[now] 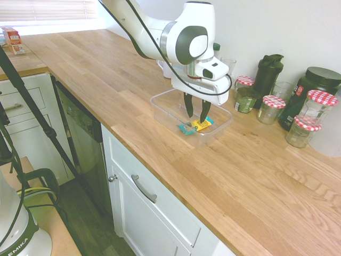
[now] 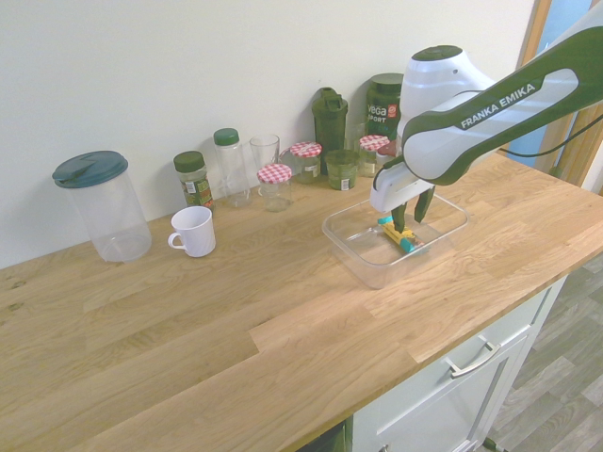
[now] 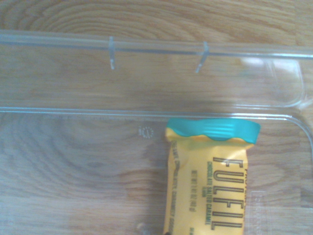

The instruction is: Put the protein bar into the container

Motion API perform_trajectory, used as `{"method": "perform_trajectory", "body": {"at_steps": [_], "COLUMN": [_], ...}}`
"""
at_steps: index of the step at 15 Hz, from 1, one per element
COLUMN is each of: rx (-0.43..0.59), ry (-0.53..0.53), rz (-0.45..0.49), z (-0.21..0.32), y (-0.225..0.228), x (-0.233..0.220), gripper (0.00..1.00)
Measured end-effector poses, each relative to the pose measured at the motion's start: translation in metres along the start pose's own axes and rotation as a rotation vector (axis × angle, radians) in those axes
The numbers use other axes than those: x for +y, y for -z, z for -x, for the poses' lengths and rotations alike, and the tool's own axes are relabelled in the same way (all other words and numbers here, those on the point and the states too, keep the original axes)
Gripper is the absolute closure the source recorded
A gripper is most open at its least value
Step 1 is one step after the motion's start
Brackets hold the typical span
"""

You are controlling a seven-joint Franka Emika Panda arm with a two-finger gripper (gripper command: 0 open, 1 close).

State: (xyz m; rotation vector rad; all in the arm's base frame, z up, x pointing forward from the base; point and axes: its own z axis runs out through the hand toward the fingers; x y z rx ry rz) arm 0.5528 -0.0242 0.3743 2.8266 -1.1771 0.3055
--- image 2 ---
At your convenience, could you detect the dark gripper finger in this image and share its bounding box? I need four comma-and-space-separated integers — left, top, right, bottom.
413, 185, 438, 225
392, 202, 410, 235

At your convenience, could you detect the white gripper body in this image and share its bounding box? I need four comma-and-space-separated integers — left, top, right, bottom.
369, 158, 438, 215

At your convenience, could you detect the yellow protein bar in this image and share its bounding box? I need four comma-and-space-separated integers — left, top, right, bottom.
376, 215, 432, 258

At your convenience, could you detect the clear plastic rectangular container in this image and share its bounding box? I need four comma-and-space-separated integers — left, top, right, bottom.
321, 191, 472, 290

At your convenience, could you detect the glass jar red checkered lid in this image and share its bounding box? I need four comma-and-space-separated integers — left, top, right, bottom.
358, 135, 393, 179
288, 141, 324, 186
256, 163, 294, 214

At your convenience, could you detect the large Vega Sport tub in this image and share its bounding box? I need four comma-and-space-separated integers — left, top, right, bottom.
366, 73, 407, 143

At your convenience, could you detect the dark green shaker bottle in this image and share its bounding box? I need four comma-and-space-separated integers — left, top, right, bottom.
310, 86, 350, 178

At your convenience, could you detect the clear drinking glass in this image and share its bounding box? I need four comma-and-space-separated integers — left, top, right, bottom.
249, 134, 282, 190

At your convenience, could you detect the clear bottle with green cap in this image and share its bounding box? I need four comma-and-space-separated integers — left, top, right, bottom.
212, 127, 253, 209

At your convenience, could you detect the white cabinet drawer front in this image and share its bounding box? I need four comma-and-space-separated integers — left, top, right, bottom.
350, 277, 569, 452

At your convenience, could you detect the spice jar with dark lid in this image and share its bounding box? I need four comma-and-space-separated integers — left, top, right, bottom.
172, 150, 216, 214

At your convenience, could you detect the white ceramic mug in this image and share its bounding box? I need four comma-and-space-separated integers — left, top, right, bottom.
167, 205, 218, 259

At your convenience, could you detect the clear pitcher with teal lid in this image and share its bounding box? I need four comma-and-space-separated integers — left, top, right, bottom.
51, 150, 154, 264

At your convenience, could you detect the silver drawer handle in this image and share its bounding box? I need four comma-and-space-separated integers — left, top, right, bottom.
444, 341, 502, 380

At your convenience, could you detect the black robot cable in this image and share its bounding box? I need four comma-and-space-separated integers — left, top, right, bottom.
497, 101, 603, 157

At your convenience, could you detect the wooden door frame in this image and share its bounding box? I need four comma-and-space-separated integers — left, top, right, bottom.
516, 0, 603, 195

